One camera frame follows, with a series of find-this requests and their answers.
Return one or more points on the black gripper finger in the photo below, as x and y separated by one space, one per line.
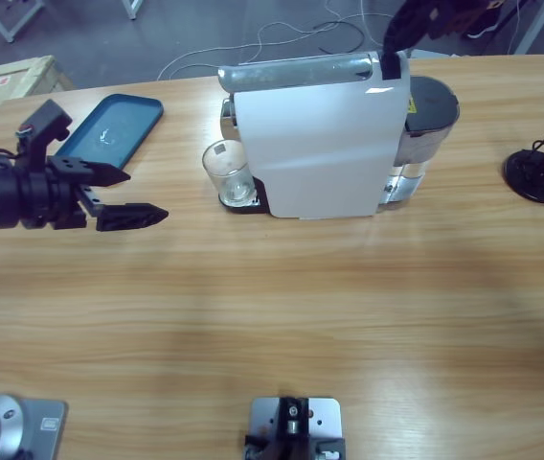
449 14
399 33
128 216
90 173

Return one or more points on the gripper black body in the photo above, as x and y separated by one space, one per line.
32 196

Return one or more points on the clear drinking glass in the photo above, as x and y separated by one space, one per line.
226 172

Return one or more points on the grey coffee machine lever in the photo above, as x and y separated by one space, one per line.
296 72

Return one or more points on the white capsule coffee machine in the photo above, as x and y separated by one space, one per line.
320 144

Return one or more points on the black sneaker white sole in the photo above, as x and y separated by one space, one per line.
482 32

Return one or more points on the blue rectangular plastic tray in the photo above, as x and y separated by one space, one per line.
119 120

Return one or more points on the wooden crate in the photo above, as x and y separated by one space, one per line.
28 79

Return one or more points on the black drip tray with grate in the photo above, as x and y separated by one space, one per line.
258 194

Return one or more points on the white metal table leg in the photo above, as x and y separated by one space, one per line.
132 8

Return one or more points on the black capsule holder with rods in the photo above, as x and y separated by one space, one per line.
526 179

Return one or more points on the white metal post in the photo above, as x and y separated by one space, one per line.
413 45
535 24

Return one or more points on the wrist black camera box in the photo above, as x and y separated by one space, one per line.
47 120

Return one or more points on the white metal table frame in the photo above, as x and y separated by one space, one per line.
13 21

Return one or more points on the grey base plate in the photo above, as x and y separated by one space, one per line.
47 426

